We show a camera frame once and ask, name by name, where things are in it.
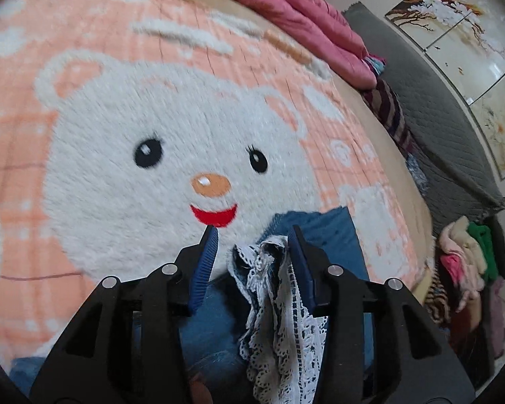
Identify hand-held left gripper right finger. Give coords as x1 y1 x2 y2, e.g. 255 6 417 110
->
288 224 476 404

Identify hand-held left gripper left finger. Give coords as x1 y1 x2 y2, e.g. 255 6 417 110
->
29 224 220 404

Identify blue pants with white lace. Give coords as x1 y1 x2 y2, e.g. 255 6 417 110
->
9 208 377 404

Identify person's left hand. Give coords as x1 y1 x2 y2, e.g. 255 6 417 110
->
192 383 214 404

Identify brown striped garment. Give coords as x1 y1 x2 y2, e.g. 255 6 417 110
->
424 267 452 327

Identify blue patterned cloth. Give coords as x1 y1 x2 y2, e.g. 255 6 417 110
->
405 154 429 195

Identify pile of colourful clothes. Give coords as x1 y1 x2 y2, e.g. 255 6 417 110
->
438 216 488 301

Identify peach bear printed blanket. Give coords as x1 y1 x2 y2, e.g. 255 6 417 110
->
0 0 426 371

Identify dark striped cloth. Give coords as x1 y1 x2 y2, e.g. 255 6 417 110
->
360 78 422 156

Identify green garment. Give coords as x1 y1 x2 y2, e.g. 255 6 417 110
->
467 221 500 282

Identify grey quilted mat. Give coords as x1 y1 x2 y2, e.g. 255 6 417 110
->
343 2 505 228

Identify pink and blue cloth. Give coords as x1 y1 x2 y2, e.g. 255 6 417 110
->
364 53 388 77

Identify pink duvet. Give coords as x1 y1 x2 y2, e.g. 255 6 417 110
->
151 0 379 89

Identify tree wall painting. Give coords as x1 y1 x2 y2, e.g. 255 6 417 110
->
385 0 505 177

